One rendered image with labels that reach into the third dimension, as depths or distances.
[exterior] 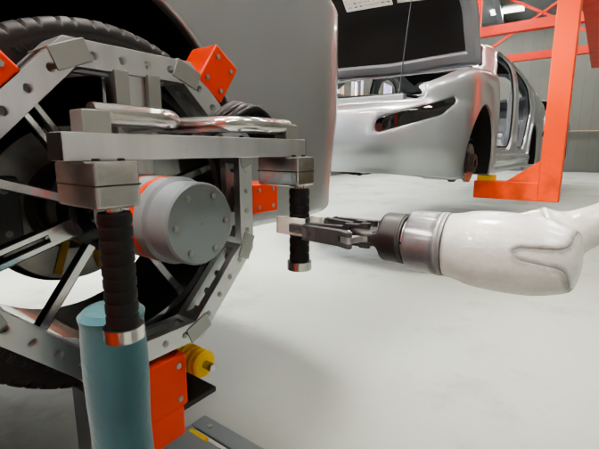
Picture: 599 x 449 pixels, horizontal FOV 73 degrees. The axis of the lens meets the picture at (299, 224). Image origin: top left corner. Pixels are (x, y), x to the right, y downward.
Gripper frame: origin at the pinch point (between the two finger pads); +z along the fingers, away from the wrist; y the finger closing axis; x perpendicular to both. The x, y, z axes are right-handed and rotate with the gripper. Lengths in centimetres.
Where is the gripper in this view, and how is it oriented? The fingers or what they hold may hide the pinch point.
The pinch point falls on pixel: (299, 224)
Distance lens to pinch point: 72.2
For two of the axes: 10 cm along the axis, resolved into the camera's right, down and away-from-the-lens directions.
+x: 0.0, -9.8, -1.8
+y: 5.9, -1.5, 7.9
